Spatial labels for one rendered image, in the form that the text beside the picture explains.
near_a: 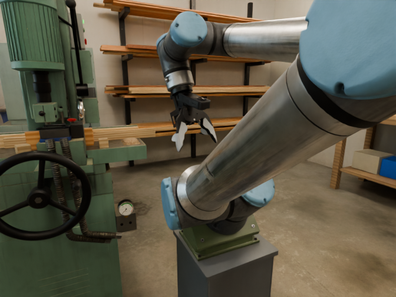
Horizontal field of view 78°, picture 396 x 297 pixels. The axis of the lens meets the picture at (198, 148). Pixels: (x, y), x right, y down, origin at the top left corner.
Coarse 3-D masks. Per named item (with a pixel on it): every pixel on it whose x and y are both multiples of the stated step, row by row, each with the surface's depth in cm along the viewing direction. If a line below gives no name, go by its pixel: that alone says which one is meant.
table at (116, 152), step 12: (96, 144) 103; (108, 144) 103; (120, 144) 103; (144, 144) 103; (0, 156) 86; (96, 156) 96; (108, 156) 97; (120, 156) 99; (132, 156) 101; (144, 156) 103; (12, 168) 86; (24, 168) 87; (36, 168) 83; (60, 168) 83; (84, 168) 86
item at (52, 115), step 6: (54, 102) 107; (36, 108) 94; (42, 108) 95; (48, 108) 96; (54, 108) 98; (36, 114) 94; (48, 114) 96; (54, 114) 97; (36, 120) 95; (42, 120) 96; (48, 120) 96; (54, 120) 97
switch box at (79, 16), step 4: (68, 12) 117; (68, 16) 118; (80, 16) 120; (68, 20) 118; (80, 20) 120; (80, 24) 120; (80, 28) 121; (72, 32) 120; (80, 32) 121; (72, 36) 120; (80, 36) 121; (72, 40) 120; (80, 40) 122; (72, 44) 121; (84, 44) 123; (72, 48) 123; (84, 48) 124
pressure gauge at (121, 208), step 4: (124, 200) 99; (128, 200) 100; (120, 204) 97; (124, 204) 98; (128, 204) 99; (132, 204) 99; (120, 208) 98; (124, 208) 98; (128, 208) 99; (132, 208) 100; (120, 212) 98; (124, 212) 99; (128, 212) 100; (132, 212) 100; (124, 216) 102
